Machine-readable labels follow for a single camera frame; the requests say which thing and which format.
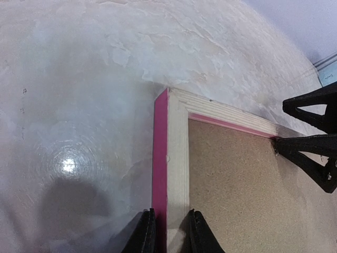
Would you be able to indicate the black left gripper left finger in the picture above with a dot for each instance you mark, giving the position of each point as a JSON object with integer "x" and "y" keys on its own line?
{"x": 143, "y": 238}

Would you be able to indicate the light blue mug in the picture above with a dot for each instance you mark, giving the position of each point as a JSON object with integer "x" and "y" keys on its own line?
{"x": 327, "y": 75}

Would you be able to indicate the pink wooden picture frame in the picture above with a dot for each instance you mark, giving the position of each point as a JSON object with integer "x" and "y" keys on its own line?
{"x": 170, "y": 177}

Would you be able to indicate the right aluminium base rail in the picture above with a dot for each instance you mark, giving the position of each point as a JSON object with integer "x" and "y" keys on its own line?
{"x": 325, "y": 61}

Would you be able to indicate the brown backing board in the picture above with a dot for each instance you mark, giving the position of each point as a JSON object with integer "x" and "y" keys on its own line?
{"x": 253, "y": 199}

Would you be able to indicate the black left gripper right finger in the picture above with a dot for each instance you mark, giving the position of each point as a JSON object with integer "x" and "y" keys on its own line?
{"x": 197, "y": 235}

